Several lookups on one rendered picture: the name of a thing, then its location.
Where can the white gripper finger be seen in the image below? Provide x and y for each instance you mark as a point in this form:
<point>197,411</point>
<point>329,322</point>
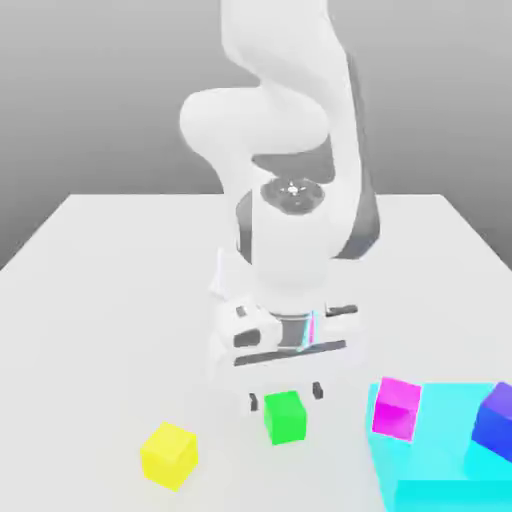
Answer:
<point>252,402</point>
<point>317,390</point>

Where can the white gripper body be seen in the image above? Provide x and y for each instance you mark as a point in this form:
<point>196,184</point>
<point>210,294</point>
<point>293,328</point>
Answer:
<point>288,366</point>

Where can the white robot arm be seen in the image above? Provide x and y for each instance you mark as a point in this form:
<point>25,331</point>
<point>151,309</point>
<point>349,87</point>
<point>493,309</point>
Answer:
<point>288,248</point>

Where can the small green cube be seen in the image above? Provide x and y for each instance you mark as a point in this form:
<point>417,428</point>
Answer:
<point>284,420</point>

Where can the small magenta cube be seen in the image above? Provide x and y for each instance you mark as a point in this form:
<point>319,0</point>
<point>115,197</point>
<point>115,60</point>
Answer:
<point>396,410</point>

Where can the small yellow cube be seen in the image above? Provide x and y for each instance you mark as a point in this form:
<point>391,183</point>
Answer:
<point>170,456</point>

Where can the small blue cube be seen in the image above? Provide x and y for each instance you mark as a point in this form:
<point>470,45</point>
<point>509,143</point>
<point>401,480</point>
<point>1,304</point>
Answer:
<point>496,424</point>

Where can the large cyan box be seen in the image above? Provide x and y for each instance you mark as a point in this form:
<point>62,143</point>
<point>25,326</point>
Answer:
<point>436,472</point>

